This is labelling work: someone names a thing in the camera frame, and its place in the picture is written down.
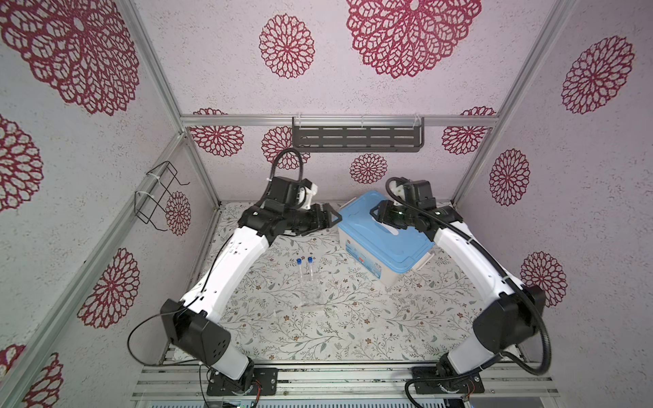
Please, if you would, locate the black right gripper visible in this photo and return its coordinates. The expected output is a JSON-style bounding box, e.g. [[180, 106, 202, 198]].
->
[[370, 200, 418, 231]]

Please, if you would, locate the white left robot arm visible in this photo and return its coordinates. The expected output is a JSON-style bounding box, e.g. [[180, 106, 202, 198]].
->
[[161, 202, 342, 393]]

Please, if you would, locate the aluminium frame corner post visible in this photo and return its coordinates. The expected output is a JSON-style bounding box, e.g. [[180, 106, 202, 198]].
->
[[452, 0, 577, 207]]

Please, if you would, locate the blue plastic lid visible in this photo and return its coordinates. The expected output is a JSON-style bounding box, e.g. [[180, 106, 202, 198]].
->
[[338, 190, 434, 278]]

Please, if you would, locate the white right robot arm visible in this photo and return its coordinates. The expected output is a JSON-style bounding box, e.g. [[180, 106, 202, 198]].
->
[[370, 200, 552, 394]]

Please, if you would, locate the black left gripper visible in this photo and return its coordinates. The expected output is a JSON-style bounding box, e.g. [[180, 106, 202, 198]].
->
[[284, 202, 342, 237]]

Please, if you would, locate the dark grey wall shelf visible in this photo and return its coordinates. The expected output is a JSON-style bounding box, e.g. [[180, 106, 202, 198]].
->
[[291, 117, 425, 153]]

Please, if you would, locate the white plastic storage bin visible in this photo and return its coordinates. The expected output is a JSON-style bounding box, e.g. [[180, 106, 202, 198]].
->
[[338, 227, 435, 288]]

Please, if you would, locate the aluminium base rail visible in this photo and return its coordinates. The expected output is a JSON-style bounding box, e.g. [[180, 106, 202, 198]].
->
[[128, 361, 560, 402]]

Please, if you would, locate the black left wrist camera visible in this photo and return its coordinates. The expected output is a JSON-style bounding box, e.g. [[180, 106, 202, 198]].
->
[[266, 177, 318, 210]]

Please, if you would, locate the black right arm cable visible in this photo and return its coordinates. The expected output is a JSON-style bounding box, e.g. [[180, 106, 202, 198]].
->
[[384, 176, 553, 408]]

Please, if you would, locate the black wire wall rack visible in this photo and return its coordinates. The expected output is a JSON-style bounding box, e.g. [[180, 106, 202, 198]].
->
[[133, 161, 190, 232]]

